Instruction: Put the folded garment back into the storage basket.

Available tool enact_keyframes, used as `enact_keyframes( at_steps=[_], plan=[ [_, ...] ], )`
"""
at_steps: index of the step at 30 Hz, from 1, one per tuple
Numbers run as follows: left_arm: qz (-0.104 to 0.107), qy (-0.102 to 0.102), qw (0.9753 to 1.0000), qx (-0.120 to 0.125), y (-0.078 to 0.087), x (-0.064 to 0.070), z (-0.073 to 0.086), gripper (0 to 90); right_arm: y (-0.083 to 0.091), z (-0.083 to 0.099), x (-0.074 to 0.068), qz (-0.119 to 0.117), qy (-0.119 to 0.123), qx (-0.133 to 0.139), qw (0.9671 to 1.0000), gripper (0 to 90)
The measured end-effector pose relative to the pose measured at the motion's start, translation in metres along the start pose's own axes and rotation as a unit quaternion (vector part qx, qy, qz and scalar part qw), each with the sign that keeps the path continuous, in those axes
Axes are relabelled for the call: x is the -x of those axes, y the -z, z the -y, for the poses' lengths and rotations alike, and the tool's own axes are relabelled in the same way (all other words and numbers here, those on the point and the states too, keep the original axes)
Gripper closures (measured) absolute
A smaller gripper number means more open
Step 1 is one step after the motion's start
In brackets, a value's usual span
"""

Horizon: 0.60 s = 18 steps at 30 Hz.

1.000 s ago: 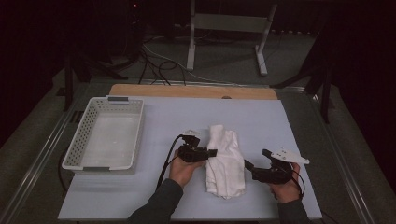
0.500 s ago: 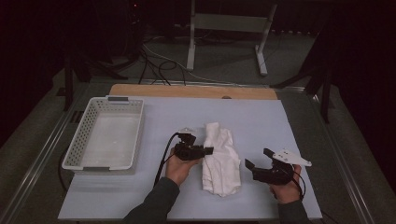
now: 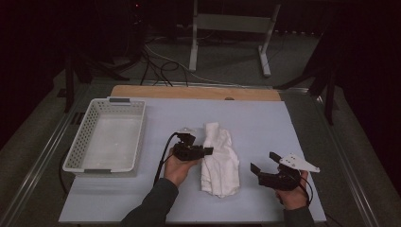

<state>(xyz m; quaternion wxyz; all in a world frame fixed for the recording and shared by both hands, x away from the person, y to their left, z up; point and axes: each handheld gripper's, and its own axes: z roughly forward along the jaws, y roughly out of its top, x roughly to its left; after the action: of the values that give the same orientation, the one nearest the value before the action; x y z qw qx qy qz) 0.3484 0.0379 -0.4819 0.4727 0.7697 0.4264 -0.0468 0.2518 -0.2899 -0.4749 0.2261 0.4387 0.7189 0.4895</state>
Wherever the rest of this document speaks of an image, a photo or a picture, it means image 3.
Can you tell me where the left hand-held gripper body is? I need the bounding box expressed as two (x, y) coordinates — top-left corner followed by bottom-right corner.
(172, 127), (206, 162)

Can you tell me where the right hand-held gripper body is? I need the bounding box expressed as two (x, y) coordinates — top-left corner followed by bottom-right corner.
(258, 152), (321, 192)

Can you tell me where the white baby romper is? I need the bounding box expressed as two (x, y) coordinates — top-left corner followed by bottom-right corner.
(200, 122), (241, 199)

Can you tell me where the white perforated plastic basket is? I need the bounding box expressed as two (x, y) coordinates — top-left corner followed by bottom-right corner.
(61, 96), (148, 178)

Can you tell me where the person's right hand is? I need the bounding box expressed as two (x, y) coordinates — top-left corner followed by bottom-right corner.
(275, 169), (310, 211)

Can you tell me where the person's left hand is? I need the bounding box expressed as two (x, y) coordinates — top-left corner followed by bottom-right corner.
(164, 148), (202, 187)

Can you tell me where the black stand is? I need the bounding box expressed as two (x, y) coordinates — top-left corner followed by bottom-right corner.
(273, 31), (340, 127)
(62, 53), (131, 114)

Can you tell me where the dark equipment rack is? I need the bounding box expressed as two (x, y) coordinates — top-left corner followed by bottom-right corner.
(126, 0), (149, 61)

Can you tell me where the left hand-held gripper cable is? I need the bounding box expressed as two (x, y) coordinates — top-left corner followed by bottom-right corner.
(152, 131), (179, 187)

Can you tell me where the hand-held gripper cable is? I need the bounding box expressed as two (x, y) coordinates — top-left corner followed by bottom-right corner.
(152, 131), (179, 187)
(297, 174), (315, 207)

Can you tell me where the right hand-held gripper cable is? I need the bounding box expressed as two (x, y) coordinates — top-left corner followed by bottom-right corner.
(297, 174), (315, 207)

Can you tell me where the metal rail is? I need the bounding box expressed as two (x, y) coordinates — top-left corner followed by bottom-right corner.
(310, 89), (381, 227)
(0, 84), (93, 227)

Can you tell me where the white cable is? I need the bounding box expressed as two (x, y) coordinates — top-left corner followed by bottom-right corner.
(144, 44), (242, 87)

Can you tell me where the looped black cable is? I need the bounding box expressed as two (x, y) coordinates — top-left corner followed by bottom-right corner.
(140, 46), (190, 88)

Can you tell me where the thin black cable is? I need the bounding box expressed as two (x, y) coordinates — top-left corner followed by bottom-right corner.
(58, 148), (70, 195)

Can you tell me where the white metal stand frame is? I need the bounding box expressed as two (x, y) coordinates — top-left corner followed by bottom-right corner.
(188, 0), (282, 79)

